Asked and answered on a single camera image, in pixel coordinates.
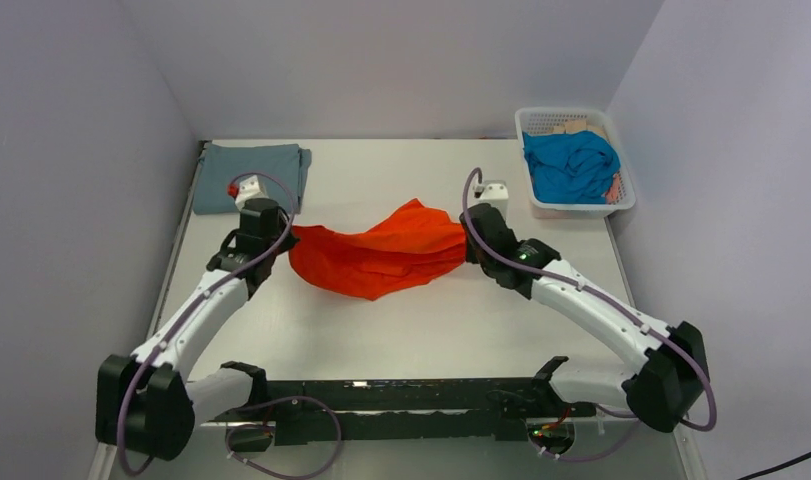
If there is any orange t shirt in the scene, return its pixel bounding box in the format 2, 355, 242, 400
288, 198, 466, 301

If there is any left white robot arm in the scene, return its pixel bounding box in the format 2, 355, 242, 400
95, 198, 297, 461

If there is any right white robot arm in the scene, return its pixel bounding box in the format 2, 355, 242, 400
460, 204, 713, 433

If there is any folded grey-blue t shirt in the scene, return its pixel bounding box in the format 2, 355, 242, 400
192, 143, 312, 215

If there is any blue t shirt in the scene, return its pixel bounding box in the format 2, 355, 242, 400
522, 131, 621, 205

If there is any white plastic basket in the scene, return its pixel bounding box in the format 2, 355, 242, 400
515, 106, 636, 220

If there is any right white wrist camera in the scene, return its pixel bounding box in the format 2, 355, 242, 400
472, 180, 510, 220

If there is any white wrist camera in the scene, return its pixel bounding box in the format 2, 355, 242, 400
472, 180, 510, 220
227, 174, 269, 211

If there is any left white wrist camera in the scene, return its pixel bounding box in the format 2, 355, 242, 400
227, 174, 269, 211

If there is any aluminium table frame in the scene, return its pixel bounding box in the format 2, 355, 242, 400
191, 139, 705, 479

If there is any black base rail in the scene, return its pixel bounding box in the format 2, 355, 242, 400
217, 377, 595, 446

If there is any black cable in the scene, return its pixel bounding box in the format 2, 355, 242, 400
736, 442, 811, 480

